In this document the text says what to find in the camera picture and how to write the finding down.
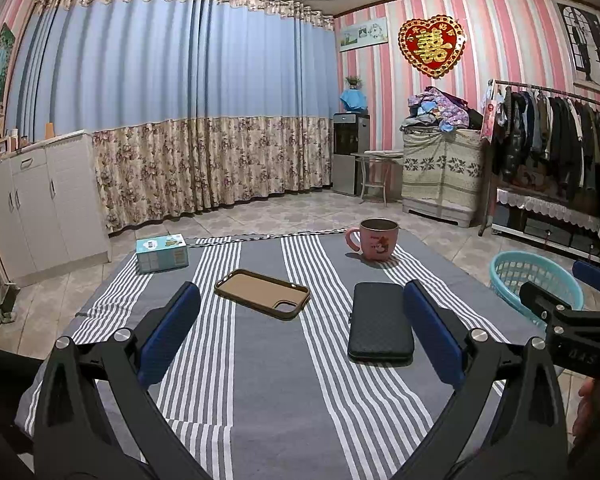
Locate cloth covered cabinet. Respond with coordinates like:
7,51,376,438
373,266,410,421
401,129,484,224

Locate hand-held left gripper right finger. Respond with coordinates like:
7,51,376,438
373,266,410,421
395,280,567,480

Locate black wallet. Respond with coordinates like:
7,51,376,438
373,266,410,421
347,281,415,365

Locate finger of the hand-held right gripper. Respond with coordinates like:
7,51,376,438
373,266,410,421
519,281,588,333
572,260,600,295

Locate pile of clothes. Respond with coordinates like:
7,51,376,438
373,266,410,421
402,86,484,134

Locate water dispenser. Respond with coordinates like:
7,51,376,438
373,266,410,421
332,112,371,197

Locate red heart wall decoration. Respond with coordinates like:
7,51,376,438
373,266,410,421
398,17,466,80

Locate metal clothes rack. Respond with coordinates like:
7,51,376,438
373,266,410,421
477,79,600,237

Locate white cabinet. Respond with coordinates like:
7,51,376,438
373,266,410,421
0,130,112,287

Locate blue cloth cover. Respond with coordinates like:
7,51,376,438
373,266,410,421
339,89,370,114

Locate person's right hand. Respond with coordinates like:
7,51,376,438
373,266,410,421
572,375,600,443

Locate teal tissue box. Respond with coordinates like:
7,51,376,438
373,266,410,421
135,234,189,275

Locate lace trimmed low shelf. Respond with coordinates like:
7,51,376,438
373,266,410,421
491,187,600,262

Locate grey striped cloth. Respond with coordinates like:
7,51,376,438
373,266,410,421
15,230,546,480

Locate small wall picture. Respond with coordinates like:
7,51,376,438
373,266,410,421
338,16,389,53

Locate framed wall poster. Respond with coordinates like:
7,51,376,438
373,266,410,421
554,0,600,87

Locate brown phone case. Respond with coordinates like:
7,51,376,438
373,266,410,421
213,269,312,321

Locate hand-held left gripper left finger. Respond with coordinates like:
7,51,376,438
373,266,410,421
34,281,211,480

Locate pink cup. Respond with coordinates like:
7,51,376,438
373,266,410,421
344,218,401,261

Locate teal plastic basket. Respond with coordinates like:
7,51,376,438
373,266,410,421
489,251,584,329

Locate pink hanging bag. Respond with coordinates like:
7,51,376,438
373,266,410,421
479,99,499,142

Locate blue and floral curtain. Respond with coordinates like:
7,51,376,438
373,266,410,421
5,0,337,233

